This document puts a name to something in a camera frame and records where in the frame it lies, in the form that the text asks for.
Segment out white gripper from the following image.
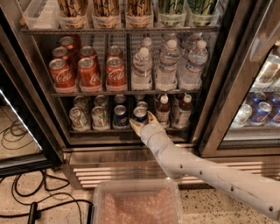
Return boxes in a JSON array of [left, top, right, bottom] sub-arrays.
[[129, 110, 167, 148]]

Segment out pepsi can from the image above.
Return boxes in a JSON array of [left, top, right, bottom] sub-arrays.
[[133, 107, 148, 123], [136, 101, 149, 109], [114, 105, 129, 128], [114, 94, 127, 107]]

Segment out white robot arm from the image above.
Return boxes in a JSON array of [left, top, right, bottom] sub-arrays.
[[129, 113, 280, 221]]

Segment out green soda can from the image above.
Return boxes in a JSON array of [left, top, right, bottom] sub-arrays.
[[73, 95, 88, 115], [69, 107, 89, 131], [92, 106, 109, 130], [94, 95, 109, 110]]

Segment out front right coca-cola can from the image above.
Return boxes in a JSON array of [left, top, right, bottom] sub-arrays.
[[106, 57, 126, 87]]

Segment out front left green soda can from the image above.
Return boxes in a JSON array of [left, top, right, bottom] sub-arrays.
[[69, 107, 89, 131]]

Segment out rear left green soda can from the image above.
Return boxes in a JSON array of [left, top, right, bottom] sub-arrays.
[[73, 95, 88, 115]]

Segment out front middle coca-cola can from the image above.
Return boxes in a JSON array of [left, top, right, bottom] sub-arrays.
[[78, 58, 101, 88]]

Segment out second row right coca-cola can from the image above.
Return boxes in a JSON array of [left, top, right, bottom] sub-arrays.
[[106, 45, 123, 59]]

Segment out second row coca-cola can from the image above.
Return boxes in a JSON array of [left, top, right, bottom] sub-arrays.
[[79, 45, 98, 63], [52, 46, 70, 63], [106, 45, 123, 59]]

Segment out stainless steel fridge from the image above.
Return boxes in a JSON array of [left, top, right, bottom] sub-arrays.
[[0, 0, 280, 189]]

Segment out front left coca-cola can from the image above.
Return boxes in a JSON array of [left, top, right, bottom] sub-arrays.
[[49, 59, 75, 88]]

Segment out second row middle coca-cola can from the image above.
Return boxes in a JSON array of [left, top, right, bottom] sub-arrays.
[[79, 45, 98, 63]]

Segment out right glass fridge door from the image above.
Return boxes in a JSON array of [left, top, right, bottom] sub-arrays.
[[199, 0, 280, 158]]

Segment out right door white can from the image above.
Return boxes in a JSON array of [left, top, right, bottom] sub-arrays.
[[231, 104, 252, 129]]

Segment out top shelf brown can right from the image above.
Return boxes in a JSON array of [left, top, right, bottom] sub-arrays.
[[125, 0, 153, 28]]

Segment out shelf brown can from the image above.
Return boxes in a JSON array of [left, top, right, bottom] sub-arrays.
[[92, 0, 121, 29], [125, 0, 153, 28], [57, 0, 88, 29]]

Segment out second row left coca-cola can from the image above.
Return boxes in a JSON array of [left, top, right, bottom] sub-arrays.
[[52, 46, 70, 63]]

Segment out rear left coca-cola can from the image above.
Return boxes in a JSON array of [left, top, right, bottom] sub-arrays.
[[59, 36, 81, 52]]

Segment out top shelf green can left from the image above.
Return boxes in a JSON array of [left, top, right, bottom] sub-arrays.
[[157, 0, 186, 27]]

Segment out shelf green can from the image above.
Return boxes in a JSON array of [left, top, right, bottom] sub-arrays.
[[157, 0, 186, 27], [187, 0, 219, 27]]

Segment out top shelf brown can middle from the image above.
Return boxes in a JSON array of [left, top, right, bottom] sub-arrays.
[[92, 0, 121, 29]]

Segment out door blue can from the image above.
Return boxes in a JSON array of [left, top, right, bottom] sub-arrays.
[[268, 92, 280, 127], [249, 101, 272, 126]]

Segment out open glass fridge door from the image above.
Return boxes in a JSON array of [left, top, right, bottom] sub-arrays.
[[0, 63, 61, 178]]

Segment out top shelf green can right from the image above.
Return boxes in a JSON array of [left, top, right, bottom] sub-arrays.
[[187, 0, 219, 27]]

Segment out top shelf brown can left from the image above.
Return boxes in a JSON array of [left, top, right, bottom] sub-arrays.
[[57, 0, 88, 29]]

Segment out right door far blue can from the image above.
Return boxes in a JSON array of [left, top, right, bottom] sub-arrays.
[[268, 92, 280, 127]]

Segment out empty clear shelf tray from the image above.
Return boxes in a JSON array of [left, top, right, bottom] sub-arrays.
[[23, 0, 60, 30]]

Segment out left juice bottle white cap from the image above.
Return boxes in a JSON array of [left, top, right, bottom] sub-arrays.
[[153, 94, 172, 129]]

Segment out juice bottle white cap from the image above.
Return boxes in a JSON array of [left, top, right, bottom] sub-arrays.
[[153, 94, 172, 129], [172, 94, 193, 129]]

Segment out right juice bottle white cap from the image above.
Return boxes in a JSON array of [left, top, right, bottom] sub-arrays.
[[172, 94, 193, 129]]

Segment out front left water bottle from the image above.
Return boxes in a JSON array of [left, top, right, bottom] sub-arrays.
[[131, 47, 152, 90]]

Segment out water bottle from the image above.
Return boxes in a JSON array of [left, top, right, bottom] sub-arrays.
[[156, 39, 179, 91], [182, 32, 203, 59], [179, 40, 208, 90], [140, 37, 154, 54], [131, 47, 152, 90]]

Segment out front middle water bottle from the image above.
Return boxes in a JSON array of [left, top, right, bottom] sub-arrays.
[[156, 39, 179, 91]]

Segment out front right water bottle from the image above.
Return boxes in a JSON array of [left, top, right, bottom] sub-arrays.
[[179, 40, 208, 90]]

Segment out rear left water bottle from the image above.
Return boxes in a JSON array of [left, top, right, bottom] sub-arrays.
[[140, 37, 154, 54]]

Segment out clear plastic bin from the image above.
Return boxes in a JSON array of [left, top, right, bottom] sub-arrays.
[[91, 178, 183, 224]]

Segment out rear right water bottle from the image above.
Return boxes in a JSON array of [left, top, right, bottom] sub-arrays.
[[182, 32, 203, 59]]

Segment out black floor cables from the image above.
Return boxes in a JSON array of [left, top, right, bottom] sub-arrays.
[[0, 108, 95, 224]]

